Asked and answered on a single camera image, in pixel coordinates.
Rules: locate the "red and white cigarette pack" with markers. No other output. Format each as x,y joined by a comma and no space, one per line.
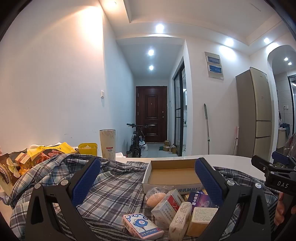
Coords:
166,206

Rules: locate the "black bicycle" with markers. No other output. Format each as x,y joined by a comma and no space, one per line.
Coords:
136,143

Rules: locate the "white plastic bag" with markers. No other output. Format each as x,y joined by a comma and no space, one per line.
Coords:
143,146

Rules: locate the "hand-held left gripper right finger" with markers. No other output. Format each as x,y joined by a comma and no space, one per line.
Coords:
208,180

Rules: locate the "person's right hand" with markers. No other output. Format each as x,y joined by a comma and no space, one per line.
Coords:
279,208

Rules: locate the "black framed bathroom door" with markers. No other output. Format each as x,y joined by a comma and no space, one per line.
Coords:
292,102

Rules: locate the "white washbasin cabinet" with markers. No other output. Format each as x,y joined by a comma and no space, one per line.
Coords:
281,139

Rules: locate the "pile of cardboard boxes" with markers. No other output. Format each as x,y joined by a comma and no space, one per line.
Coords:
167,147

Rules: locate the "black framed glass sliding door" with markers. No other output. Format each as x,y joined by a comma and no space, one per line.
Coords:
178,111

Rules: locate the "wall electrical panel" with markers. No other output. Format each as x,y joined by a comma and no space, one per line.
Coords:
214,66

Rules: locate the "shallow cardboard box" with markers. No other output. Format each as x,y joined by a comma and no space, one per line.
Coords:
171,176

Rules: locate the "beige tumbler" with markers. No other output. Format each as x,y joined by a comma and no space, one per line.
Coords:
107,143

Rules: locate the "yellow plastic container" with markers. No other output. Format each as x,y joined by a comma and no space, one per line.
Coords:
87,149

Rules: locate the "white foam box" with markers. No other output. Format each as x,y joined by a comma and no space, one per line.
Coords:
120,155

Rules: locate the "pink round puff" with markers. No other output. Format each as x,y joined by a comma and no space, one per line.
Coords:
153,199

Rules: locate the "purple cigarette pack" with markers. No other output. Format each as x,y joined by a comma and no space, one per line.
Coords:
201,200

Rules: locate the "blue plaid shirt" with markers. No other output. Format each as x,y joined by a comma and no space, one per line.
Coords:
115,185

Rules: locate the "beige soap box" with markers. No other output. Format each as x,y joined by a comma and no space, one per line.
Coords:
201,220

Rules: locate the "white soap bar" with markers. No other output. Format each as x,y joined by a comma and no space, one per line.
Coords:
179,222

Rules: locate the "brown plaid clothing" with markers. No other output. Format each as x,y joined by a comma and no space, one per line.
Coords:
291,143

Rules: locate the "beige refrigerator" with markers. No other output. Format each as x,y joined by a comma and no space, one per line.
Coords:
252,111

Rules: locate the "blue cloth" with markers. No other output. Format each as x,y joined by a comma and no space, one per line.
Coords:
285,127

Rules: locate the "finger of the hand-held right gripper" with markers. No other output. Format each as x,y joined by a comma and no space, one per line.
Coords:
266,165
283,158

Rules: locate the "recessed ceiling light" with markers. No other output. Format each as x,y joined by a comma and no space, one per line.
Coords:
266,40
159,27
229,41
150,52
151,67

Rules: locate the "small white and red box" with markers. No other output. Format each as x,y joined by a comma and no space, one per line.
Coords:
23,160

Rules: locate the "pink and blue tissue pack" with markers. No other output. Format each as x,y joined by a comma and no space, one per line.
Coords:
141,226

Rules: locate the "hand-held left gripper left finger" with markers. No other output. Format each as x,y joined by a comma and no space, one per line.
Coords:
87,178

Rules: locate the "brown entrance door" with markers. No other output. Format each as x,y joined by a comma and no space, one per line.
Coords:
151,113

